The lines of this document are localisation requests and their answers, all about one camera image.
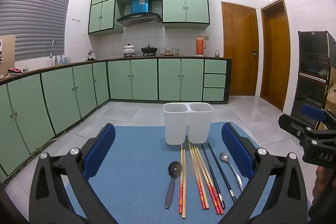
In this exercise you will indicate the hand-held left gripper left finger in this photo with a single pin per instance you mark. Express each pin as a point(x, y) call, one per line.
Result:
point(101, 150)

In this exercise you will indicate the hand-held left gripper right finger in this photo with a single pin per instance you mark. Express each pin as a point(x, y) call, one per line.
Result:
point(236, 150)

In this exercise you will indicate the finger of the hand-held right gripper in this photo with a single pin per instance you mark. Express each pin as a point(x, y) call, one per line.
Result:
point(312, 113)
point(292, 125)

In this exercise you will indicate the metal spoon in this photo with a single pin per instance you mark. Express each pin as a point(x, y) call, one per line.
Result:
point(225, 157)

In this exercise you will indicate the black chopstick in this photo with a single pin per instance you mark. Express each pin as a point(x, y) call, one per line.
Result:
point(212, 174)
point(220, 171)

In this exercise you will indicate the white two-compartment utensil holder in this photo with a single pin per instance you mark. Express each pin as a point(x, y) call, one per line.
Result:
point(187, 124)

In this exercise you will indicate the black plastic spoon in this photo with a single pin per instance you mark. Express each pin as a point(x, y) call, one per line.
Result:
point(175, 169)

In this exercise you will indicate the plain wooden chopstick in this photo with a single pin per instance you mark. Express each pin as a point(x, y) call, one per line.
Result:
point(184, 187)

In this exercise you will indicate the person's right hand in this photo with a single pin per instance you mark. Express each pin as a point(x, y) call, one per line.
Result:
point(319, 184)

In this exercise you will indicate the black glass-front cabinet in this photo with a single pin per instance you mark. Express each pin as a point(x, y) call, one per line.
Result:
point(312, 77)

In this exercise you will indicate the wooden chopstick orange-red end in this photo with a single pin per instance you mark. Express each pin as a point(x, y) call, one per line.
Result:
point(195, 174)
point(198, 174)

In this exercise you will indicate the blue table mat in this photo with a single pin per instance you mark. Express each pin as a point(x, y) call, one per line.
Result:
point(141, 174)

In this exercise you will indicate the green base cabinets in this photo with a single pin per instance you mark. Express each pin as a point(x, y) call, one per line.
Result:
point(144, 79)

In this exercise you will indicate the closed wooden door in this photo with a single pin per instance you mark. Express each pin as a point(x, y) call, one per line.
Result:
point(239, 48)

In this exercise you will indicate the small metal kettle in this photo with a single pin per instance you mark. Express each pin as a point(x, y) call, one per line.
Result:
point(91, 55)

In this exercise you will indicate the clear bottles by sink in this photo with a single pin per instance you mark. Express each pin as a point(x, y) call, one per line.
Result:
point(65, 59)

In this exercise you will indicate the glass jar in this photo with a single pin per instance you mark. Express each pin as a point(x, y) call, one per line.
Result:
point(217, 54)

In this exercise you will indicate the white cooking pot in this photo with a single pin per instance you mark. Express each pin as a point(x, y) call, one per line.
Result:
point(129, 50)

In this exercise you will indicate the metal sink faucet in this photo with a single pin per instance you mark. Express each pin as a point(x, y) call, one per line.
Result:
point(55, 56)

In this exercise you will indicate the orange thermos flask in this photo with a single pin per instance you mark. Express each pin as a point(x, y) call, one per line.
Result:
point(200, 47)

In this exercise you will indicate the black wok with lid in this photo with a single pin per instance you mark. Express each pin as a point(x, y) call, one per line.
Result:
point(149, 50)

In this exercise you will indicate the white canister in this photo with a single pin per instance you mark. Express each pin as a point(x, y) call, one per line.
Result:
point(162, 51)

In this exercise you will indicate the red cloth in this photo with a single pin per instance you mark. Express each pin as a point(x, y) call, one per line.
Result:
point(14, 71)

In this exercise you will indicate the cardboard panel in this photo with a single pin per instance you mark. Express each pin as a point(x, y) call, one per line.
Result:
point(8, 56)

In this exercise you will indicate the black range hood blue chimney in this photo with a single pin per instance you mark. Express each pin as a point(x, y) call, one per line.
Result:
point(139, 18)

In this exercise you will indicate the grey window blind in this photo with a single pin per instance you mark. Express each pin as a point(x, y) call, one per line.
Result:
point(34, 19)

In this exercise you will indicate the wooden door in frame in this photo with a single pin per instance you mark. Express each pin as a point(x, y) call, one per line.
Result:
point(275, 56)

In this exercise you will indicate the green wall cabinets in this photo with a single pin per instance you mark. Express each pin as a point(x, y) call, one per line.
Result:
point(174, 6)

